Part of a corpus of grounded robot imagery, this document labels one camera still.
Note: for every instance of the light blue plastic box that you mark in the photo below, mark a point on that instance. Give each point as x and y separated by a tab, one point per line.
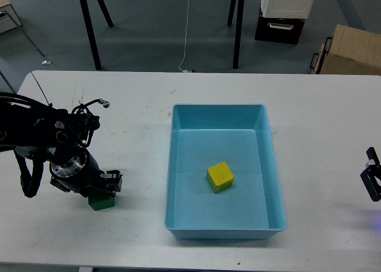
203	136

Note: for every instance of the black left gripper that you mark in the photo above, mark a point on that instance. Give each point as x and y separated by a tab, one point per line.
81	172

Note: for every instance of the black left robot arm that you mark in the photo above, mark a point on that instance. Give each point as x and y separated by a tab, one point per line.
39	133

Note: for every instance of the wooden drawer cabinet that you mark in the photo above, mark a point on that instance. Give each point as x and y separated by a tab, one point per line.
9	17

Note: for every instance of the black storage box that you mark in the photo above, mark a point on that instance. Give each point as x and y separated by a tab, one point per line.
279	30

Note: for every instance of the green wooden block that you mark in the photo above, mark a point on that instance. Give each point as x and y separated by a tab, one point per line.
100	200

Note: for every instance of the yellow wooden block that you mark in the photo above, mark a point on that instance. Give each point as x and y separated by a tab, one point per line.
219	177

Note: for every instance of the black table leg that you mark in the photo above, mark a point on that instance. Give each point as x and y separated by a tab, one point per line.
231	12
239	19
90	33
105	12

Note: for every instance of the cardboard box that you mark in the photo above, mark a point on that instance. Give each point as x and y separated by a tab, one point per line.
353	52

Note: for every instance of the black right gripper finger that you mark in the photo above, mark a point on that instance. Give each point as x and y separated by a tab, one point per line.
371	174

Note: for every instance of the white storage crate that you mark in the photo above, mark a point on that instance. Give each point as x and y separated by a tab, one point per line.
295	9

